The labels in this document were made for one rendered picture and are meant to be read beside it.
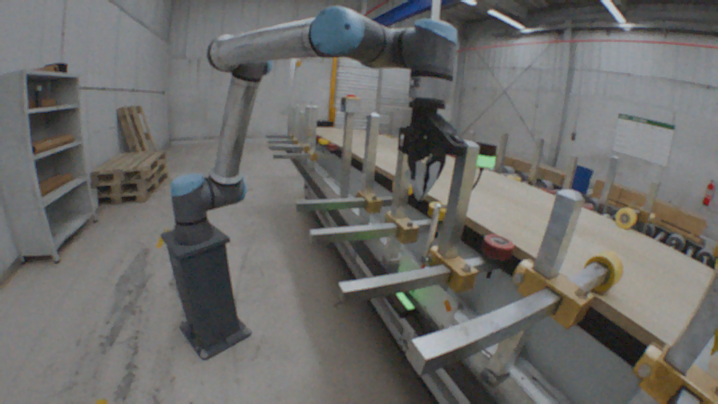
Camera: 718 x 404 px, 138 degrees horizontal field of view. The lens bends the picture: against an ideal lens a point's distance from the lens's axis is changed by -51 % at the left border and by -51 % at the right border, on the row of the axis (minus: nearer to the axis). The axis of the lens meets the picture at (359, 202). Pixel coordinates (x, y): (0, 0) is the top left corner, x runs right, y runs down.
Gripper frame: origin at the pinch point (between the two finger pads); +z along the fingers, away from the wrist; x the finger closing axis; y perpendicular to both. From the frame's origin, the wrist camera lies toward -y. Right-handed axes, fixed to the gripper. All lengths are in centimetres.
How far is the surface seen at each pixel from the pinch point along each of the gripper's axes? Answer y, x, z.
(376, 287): -8.9, 13.3, 15.0
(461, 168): -4.5, -5.9, -7.2
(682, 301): -52, -49, 11
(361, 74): 799, -296, -120
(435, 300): -6.4, -5.2, 25.2
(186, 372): 45, 77, 101
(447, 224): -3.4, -5.9, 5.8
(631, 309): -42, -29, 11
